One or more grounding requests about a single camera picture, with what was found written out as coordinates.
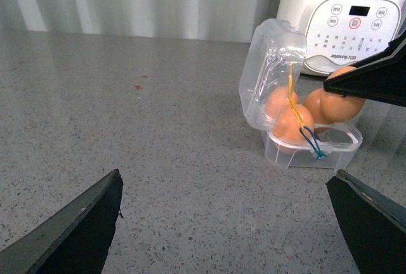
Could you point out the brown top egg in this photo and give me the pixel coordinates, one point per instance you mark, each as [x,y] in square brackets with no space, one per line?
[340,108]

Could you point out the grey curtain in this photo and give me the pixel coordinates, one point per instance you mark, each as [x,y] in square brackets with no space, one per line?
[217,20]

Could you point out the brown front box egg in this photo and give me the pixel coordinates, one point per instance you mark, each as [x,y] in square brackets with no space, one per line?
[287,127]

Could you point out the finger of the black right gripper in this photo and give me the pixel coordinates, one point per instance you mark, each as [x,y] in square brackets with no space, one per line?
[380,77]

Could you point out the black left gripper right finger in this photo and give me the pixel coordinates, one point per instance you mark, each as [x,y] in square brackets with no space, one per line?
[372,225]

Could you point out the white soy milk maker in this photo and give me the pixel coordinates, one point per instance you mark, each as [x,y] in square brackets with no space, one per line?
[341,32]

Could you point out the blue rubber band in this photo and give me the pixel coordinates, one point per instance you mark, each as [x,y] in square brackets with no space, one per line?
[311,139]

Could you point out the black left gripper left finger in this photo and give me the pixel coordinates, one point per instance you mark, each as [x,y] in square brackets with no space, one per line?
[76,239]

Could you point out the clear plastic egg box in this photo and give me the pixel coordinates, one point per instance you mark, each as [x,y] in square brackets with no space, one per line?
[275,58]

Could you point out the brown back right box egg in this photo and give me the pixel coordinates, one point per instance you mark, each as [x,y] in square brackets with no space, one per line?
[312,103]

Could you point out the brown box egg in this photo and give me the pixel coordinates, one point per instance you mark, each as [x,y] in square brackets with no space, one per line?
[276,102]
[287,127]
[312,103]

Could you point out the brown back left box egg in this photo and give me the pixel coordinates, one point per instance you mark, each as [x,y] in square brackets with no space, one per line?
[276,102]

